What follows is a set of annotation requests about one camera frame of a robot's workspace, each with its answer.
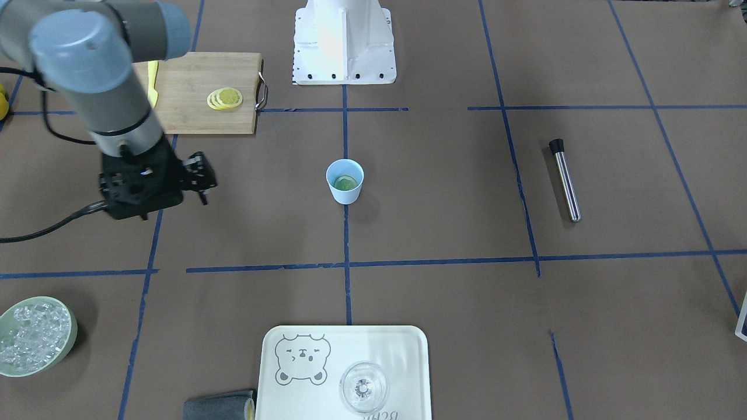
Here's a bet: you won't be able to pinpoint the yellow lemon slices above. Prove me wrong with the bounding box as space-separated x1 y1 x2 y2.
206 87 243 111

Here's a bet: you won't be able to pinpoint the white wire cup rack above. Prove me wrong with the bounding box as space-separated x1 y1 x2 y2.
734 293 747 342

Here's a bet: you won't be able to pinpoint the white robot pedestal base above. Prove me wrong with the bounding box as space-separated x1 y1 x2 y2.
292 1 397 86

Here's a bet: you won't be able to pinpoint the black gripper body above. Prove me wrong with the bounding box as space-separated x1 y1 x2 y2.
99 140 185 220

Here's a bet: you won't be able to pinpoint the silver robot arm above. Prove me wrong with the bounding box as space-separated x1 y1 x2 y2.
1 1 217 220

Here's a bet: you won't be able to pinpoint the green lime slice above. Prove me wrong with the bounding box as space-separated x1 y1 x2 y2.
333 175 358 191

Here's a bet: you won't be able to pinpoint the yellow plastic knife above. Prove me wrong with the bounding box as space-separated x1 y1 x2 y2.
146 61 159 109

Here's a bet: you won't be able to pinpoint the bamboo cutting board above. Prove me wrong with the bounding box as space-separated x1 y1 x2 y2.
155 51 266 135

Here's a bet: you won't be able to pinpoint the steel muddler black tip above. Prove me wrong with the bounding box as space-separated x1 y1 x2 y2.
549 138 582 223

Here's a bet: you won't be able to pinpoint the light blue cup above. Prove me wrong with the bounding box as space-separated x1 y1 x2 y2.
326 159 365 205

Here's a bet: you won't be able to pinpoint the clear wine glass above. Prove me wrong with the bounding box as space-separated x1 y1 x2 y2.
339 361 389 415

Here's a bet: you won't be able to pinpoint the cream bear tray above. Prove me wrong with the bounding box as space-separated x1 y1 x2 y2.
254 326 432 419

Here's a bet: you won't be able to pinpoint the green bowl of ice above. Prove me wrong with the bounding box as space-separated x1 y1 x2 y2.
1 296 78 378

